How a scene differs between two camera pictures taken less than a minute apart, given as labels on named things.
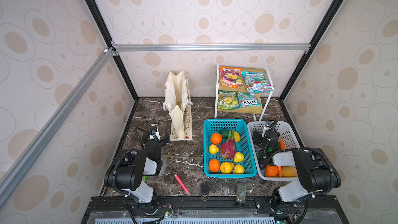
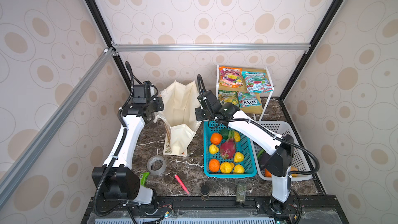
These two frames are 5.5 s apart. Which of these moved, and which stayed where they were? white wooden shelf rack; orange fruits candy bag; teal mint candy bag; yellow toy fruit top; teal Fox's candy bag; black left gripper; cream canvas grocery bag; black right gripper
Moved: cream canvas grocery bag; black left gripper; black right gripper
Stayed: teal Fox's candy bag; white wooden shelf rack; yellow toy fruit top; orange fruits candy bag; teal mint candy bag
